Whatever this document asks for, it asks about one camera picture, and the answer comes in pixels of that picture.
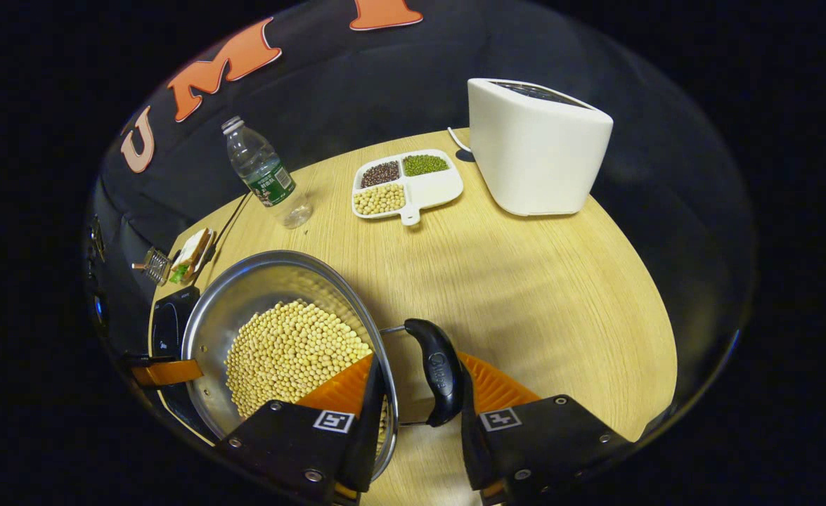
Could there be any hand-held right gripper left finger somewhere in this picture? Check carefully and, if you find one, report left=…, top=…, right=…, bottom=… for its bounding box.
left=214, top=351, right=389, bottom=505

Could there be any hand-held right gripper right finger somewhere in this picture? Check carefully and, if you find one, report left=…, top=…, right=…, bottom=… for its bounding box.
left=457, top=350, right=635, bottom=503

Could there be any black induction cooktop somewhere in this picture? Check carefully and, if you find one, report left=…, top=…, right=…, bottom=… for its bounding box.
left=148, top=285, right=218, bottom=445

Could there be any stainless steel pot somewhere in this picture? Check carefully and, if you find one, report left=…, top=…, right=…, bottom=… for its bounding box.
left=181, top=250, right=467, bottom=484

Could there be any pile of soybeans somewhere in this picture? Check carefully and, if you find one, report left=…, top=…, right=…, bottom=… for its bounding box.
left=224, top=299, right=389, bottom=450

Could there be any sandwich on plate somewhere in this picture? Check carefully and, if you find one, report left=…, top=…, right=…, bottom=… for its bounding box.
left=168, top=227, right=215, bottom=285

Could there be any clear plastic water bottle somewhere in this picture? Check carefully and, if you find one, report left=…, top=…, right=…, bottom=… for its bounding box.
left=221, top=116, right=314, bottom=230

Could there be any white divided bean dish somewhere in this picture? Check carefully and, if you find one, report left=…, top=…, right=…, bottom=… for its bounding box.
left=351, top=149, right=465, bottom=227

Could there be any white toaster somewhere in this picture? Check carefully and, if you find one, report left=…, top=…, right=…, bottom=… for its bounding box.
left=467, top=77, right=614, bottom=217

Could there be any black backdrop cloth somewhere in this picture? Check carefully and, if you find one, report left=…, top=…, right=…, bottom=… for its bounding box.
left=82, top=0, right=758, bottom=436

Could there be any metal wire holder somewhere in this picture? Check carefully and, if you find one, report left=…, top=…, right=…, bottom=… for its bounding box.
left=132, top=247, right=172, bottom=285

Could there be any black power cable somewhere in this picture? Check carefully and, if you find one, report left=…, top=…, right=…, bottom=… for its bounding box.
left=209, top=193, right=253, bottom=261

